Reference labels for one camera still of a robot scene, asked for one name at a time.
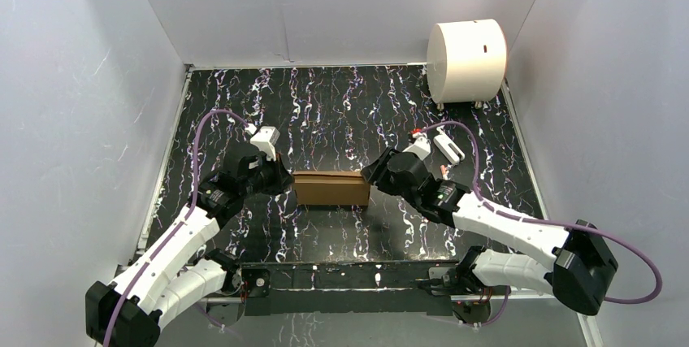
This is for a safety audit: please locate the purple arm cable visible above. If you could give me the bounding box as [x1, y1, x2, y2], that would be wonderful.
[102, 108, 259, 347]
[419, 120, 664, 329]

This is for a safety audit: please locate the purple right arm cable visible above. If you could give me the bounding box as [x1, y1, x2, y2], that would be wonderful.
[419, 120, 664, 329]

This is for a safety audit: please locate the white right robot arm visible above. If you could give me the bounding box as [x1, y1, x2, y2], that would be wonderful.
[362, 148, 618, 315]

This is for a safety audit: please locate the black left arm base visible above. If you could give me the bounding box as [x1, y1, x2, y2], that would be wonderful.
[192, 268, 271, 332]

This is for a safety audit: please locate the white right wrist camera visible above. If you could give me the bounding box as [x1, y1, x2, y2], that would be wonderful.
[403, 128, 431, 161]

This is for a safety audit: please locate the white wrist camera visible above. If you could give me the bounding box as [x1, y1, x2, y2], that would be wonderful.
[245, 124, 280, 161]
[403, 128, 431, 161]

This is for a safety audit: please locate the aluminium front rail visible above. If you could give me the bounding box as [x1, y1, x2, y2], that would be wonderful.
[95, 262, 605, 347]

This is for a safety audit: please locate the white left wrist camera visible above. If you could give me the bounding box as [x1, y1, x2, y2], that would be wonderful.
[245, 124, 280, 161]

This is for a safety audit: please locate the white cylindrical container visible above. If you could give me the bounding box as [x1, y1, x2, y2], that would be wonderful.
[427, 19, 508, 105]

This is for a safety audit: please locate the white plastic clip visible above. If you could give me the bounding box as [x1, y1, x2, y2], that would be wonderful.
[433, 126, 466, 165]

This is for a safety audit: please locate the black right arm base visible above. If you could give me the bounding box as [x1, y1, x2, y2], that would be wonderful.
[418, 267, 512, 328]

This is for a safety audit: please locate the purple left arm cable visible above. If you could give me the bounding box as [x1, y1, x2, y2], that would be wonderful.
[102, 108, 259, 347]

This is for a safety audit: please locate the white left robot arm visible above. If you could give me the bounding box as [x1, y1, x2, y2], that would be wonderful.
[85, 146, 293, 346]

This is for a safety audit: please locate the brown cardboard box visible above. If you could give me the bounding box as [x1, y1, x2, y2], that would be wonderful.
[292, 171, 371, 206]

